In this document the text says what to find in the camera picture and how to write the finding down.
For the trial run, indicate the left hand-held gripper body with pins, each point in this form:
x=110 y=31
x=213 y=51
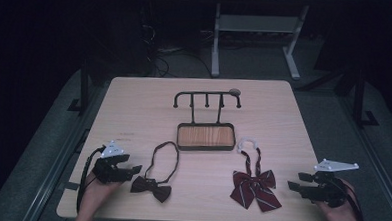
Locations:
x=109 y=170

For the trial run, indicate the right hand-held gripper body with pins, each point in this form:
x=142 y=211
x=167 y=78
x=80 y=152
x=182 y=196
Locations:
x=329 y=188

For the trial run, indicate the dark plain bow tie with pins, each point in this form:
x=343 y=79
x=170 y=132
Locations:
x=151 y=186

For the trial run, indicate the red striped bow tie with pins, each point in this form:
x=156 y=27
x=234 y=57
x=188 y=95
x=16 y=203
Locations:
x=254 y=188

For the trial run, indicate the black rack with wooden tray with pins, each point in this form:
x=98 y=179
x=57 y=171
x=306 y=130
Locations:
x=205 y=136

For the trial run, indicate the person's right hand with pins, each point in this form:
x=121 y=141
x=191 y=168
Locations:
x=341 y=213

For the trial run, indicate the person's left hand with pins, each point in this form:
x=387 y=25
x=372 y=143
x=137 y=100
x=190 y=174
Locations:
x=96 y=196

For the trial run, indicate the black metal stand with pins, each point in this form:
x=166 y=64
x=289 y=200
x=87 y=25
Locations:
x=84 y=85
x=359 y=97

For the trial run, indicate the small grey round disc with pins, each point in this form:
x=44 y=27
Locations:
x=235 y=91

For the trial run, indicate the white metal table frame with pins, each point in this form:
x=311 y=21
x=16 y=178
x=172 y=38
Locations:
x=254 y=23

